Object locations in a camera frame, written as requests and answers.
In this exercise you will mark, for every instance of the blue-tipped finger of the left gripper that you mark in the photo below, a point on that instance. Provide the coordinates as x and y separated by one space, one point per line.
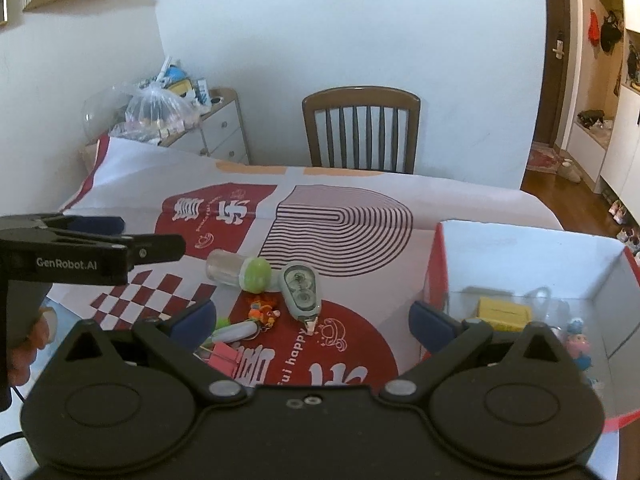
99 225

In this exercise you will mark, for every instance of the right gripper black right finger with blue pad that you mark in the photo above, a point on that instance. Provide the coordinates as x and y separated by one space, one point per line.
451 346

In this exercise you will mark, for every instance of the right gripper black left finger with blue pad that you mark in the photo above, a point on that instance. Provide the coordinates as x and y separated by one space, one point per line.
172 343

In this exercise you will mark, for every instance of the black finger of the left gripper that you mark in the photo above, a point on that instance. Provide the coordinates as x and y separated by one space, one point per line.
145 249

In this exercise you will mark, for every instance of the orange plush keychain toy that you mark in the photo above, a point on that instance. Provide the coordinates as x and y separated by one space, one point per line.
264 310

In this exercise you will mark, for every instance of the clear bottle green cap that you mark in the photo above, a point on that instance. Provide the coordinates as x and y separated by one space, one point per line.
250 274

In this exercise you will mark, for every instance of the grey-blue correction tape dispenser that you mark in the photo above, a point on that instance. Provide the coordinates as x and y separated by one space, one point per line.
300 288

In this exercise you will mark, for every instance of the person's left hand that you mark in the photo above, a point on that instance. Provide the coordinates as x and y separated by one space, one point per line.
41 334

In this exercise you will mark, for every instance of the red white cardboard box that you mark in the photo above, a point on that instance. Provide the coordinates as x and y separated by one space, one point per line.
560 276

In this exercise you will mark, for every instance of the clear glass bowl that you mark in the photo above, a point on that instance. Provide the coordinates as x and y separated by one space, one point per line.
104 110

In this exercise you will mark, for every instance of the red white patterned tablecloth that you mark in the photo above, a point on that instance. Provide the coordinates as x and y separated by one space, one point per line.
367 234

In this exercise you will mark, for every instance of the pink cartoon figurine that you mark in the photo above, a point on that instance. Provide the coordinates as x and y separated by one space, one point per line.
578 347

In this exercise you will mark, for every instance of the white drawer cabinet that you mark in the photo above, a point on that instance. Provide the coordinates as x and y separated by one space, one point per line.
220 134

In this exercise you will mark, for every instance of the clear plastic bag of items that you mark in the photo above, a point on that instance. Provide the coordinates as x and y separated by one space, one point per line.
156 109

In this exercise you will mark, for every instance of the red patterned doormat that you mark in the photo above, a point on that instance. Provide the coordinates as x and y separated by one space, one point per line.
543 158

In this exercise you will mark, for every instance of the grey slippers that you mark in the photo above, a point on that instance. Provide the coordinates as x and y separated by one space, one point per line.
568 171

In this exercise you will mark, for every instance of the brown wooden chair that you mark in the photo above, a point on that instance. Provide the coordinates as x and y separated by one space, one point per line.
363 128

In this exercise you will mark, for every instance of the red hat on hook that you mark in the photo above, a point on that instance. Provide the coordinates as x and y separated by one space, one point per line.
593 31

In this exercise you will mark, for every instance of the black bag on hook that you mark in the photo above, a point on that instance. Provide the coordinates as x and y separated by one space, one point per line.
610 32

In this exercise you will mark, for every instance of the dark wooden door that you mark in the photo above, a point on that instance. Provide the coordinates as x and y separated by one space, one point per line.
555 72

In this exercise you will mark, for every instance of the white oval keychain tag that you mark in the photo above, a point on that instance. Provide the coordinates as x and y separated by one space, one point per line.
234 332

